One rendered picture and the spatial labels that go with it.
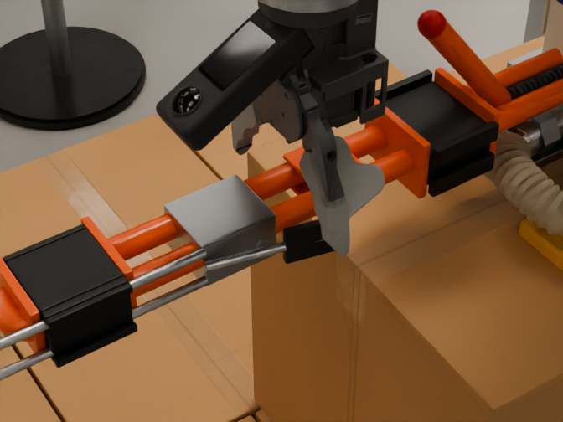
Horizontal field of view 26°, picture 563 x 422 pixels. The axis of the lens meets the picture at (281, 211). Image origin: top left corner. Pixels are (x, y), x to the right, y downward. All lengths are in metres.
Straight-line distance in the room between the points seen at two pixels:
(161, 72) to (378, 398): 1.90
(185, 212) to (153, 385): 0.62
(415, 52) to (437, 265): 1.98
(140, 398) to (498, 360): 0.61
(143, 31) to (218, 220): 2.22
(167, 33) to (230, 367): 1.69
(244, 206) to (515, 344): 0.27
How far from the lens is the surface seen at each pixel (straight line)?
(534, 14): 2.93
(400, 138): 1.04
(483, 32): 3.18
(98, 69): 2.98
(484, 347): 1.07
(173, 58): 3.06
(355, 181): 0.93
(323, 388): 1.32
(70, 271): 0.92
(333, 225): 0.92
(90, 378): 1.58
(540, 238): 1.15
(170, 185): 1.83
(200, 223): 0.96
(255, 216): 0.96
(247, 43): 0.88
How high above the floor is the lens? 1.73
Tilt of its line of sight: 42 degrees down
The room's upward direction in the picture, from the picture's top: straight up
